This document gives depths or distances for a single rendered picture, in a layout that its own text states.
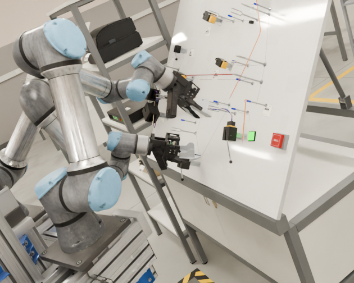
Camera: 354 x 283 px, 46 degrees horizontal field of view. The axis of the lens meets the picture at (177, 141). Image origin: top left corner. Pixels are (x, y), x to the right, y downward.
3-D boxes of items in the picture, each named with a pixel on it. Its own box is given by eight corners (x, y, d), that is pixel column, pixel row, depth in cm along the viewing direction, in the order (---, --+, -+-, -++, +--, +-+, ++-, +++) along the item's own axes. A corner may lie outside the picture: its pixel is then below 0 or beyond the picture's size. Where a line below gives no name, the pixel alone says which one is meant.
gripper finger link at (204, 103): (219, 105, 161) (198, 92, 161) (212, 117, 160) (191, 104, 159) (216, 107, 164) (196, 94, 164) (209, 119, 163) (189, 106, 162)
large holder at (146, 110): (166, 97, 245) (143, 92, 238) (173, 117, 233) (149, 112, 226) (160, 105, 248) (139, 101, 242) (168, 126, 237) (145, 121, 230)
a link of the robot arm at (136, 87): (125, 107, 151) (134, 86, 158) (150, 101, 146) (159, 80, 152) (112, 91, 147) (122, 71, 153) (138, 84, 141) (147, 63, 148)
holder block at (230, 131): (230, 141, 175) (222, 140, 173) (231, 128, 175) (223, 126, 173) (235, 141, 171) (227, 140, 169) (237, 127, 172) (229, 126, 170)
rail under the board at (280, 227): (280, 236, 154) (275, 222, 151) (150, 167, 257) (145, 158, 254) (290, 228, 155) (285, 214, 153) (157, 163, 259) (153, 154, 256)
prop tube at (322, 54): (346, 105, 179) (316, 46, 166) (341, 104, 181) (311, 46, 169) (350, 100, 180) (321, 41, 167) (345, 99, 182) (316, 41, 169)
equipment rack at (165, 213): (191, 265, 288) (66, 1, 223) (155, 234, 340) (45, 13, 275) (247, 224, 304) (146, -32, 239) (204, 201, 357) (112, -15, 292)
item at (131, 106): (128, 127, 257) (123, 117, 255) (109, 120, 288) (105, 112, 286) (172, 103, 268) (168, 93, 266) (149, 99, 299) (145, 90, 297)
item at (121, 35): (101, 65, 245) (87, 33, 238) (89, 65, 265) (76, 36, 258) (144, 44, 256) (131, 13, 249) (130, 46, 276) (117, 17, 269)
